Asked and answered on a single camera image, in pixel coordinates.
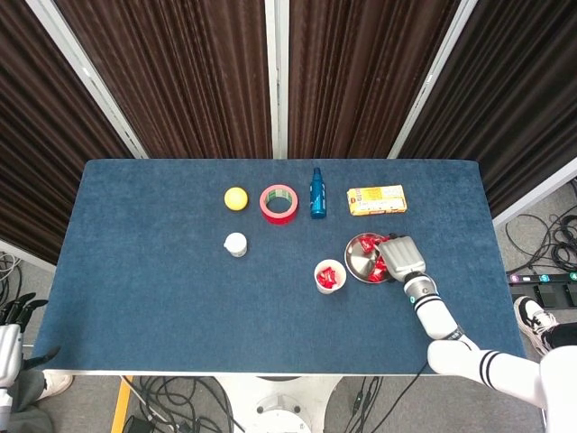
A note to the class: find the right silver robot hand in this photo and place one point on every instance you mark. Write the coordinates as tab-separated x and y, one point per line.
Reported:
401	257

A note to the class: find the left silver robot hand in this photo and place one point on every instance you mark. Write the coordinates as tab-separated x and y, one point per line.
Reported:
11	347

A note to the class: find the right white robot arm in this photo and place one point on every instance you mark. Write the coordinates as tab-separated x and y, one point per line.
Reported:
433	315

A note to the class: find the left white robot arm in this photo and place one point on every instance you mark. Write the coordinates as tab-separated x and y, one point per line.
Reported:
3	406

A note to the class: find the metal bowl of red candies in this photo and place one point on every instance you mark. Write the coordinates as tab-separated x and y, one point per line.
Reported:
358	264

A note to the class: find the white paper cup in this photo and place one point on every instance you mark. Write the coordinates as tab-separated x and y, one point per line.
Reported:
319	288

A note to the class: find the white shoe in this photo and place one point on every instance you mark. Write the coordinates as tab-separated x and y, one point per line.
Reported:
56	384

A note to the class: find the yellow snack box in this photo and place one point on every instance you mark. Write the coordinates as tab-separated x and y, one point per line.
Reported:
378	200

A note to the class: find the grey trouser leg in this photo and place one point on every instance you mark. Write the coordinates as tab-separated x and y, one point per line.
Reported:
31	406

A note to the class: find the blue spray bottle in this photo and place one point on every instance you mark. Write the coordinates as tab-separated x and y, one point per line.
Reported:
318	203

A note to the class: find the yellow floor tape strip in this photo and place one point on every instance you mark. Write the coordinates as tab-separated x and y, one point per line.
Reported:
121	406

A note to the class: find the red tape roll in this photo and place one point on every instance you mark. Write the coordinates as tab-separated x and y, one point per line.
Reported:
279	220

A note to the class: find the white and black sneaker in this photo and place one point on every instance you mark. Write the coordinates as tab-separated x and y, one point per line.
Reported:
529	315

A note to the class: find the black power strip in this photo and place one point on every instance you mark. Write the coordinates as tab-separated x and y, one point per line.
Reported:
545	278

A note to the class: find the black power adapter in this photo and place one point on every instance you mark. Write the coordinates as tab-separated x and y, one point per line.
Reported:
137	426

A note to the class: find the black foot pedal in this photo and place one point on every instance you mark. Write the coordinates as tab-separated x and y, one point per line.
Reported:
547	295

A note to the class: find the small white jar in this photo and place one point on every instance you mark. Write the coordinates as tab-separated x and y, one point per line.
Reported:
235	243

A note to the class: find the yellow ball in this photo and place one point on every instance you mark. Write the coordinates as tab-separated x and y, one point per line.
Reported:
236	199

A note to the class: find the blue fabric table cover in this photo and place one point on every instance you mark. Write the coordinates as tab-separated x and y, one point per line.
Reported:
180	293

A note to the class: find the brown pleated curtain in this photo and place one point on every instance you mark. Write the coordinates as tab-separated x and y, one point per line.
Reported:
360	81
180	81
36	135
518	90

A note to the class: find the black trouser leg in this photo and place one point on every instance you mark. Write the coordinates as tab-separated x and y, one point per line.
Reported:
565	336

